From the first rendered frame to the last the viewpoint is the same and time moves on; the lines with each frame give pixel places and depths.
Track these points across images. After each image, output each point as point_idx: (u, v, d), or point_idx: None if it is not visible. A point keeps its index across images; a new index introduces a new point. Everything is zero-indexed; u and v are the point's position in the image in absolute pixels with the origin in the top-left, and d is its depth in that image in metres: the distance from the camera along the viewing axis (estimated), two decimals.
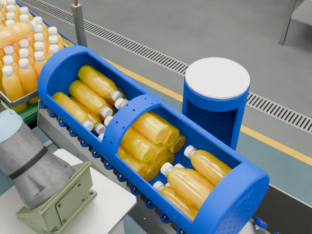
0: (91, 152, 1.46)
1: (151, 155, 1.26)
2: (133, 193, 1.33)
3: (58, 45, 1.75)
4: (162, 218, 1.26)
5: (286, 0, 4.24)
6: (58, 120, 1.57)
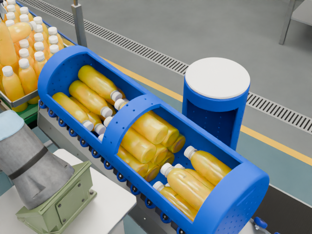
0: (91, 152, 1.46)
1: (150, 155, 1.26)
2: (133, 193, 1.33)
3: (58, 45, 1.75)
4: (162, 218, 1.26)
5: (286, 0, 4.24)
6: (58, 120, 1.57)
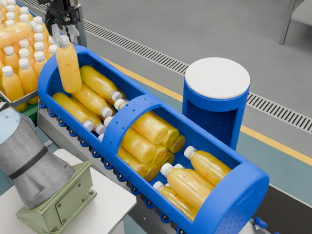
0: (91, 152, 1.46)
1: (150, 155, 1.26)
2: (133, 193, 1.33)
3: None
4: (162, 218, 1.26)
5: (286, 0, 4.24)
6: (58, 120, 1.57)
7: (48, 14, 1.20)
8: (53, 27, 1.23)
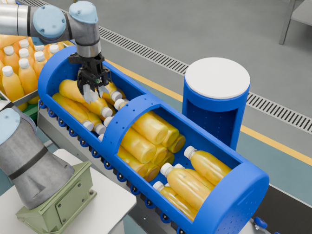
0: (91, 152, 1.46)
1: (150, 155, 1.26)
2: (133, 193, 1.33)
3: (58, 45, 1.75)
4: (162, 218, 1.26)
5: (286, 0, 4.24)
6: (58, 120, 1.57)
7: (81, 75, 1.24)
8: (85, 87, 1.27)
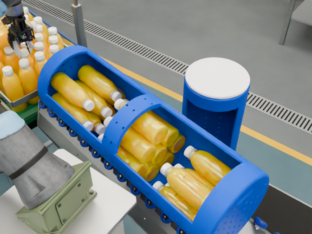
0: (91, 152, 1.46)
1: (150, 155, 1.26)
2: (133, 193, 1.33)
3: (58, 45, 1.75)
4: (162, 218, 1.26)
5: (286, 0, 4.24)
6: (58, 120, 1.57)
7: (10, 33, 1.57)
8: (14, 42, 1.60)
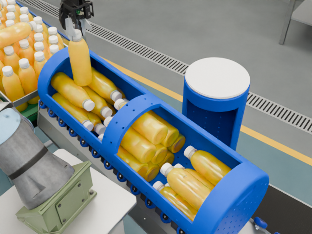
0: (91, 152, 1.46)
1: (150, 155, 1.26)
2: (133, 193, 1.33)
3: (58, 45, 1.75)
4: (162, 218, 1.26)
5: (286, 0, 4.24)
6: (58, 120, 1.57)
7: (63, 8, 1.23)
8: (67, 21, 1.26)
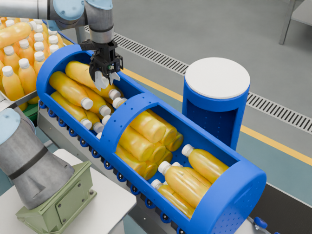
0: (92, 154, 1.46)
1: (148, 153, 1.27)
2: (135, 193, 1.33)
3: (58, 45, 1.75)
4: (163, 219, 1.26)
5: (286, 0, 4.24)
6: (58, 122, 1.57)
7: (93, 62, 1.26)
8: (96, 73, 1.29)
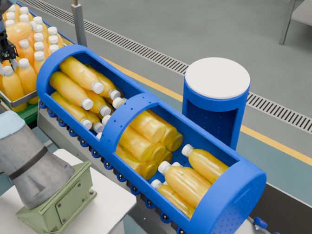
0: (92, 154, 1.46)
1: (148, 153, 1.27)
2: (135, 193, 1.33)
3: (58, 45, 1.75)
4: (163, 219, 1.26)
5: (286, 0, 4.24)
6: (58, 122, 1.57)
7: None
8: None
